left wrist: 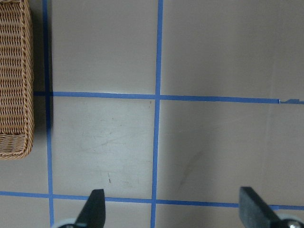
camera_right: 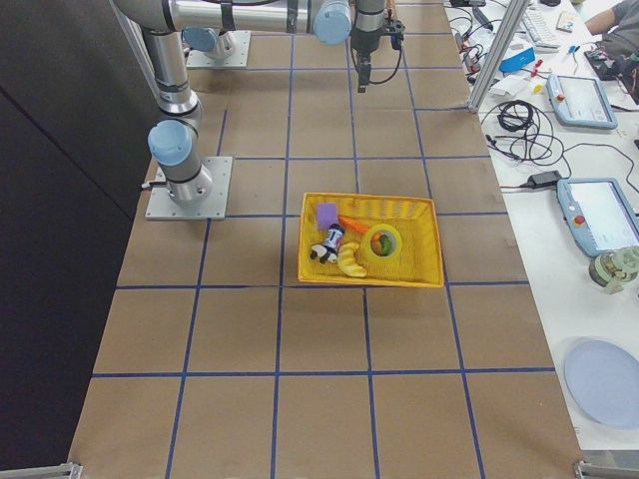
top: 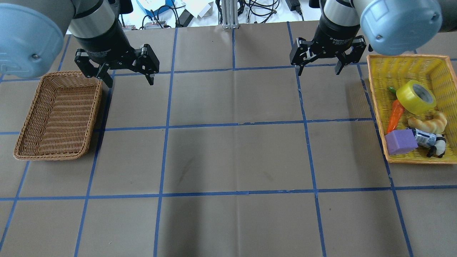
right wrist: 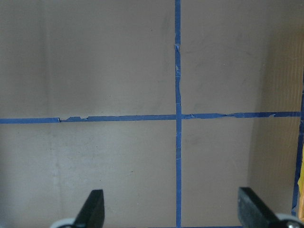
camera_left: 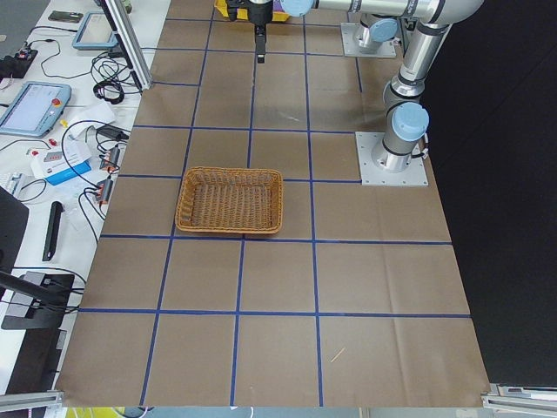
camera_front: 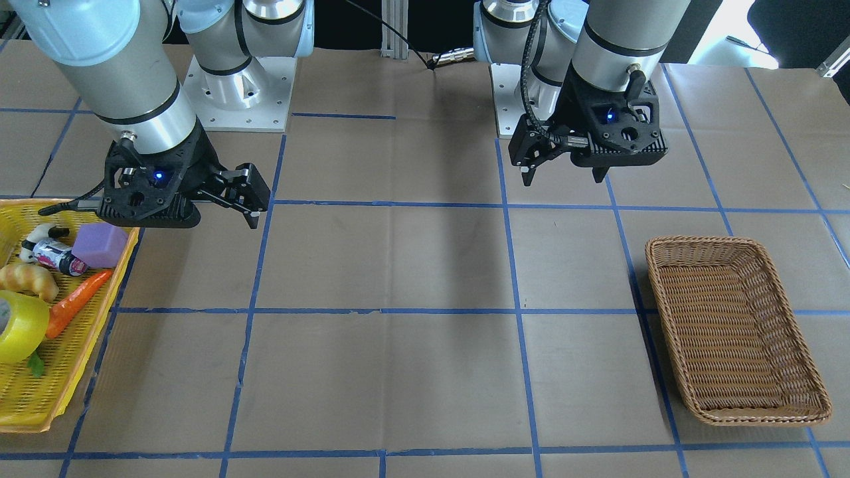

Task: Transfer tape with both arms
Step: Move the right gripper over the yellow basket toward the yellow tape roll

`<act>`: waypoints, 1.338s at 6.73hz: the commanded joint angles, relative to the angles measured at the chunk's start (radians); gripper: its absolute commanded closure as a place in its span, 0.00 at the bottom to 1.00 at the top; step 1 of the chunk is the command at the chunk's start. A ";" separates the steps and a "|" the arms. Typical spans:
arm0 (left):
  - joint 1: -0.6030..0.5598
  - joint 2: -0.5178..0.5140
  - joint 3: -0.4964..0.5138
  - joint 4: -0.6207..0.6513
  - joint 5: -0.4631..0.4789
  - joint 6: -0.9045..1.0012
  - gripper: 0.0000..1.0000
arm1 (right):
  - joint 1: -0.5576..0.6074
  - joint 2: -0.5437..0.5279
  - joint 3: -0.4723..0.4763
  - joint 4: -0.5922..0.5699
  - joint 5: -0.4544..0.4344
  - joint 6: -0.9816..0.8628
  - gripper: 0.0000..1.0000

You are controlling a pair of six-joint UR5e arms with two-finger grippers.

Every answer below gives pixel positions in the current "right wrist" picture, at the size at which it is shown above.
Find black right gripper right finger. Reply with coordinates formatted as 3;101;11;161
238;187;287;228

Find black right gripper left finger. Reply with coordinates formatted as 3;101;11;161
74;190;105;228

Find yellow woven basket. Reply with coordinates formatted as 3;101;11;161
298;163;304;210

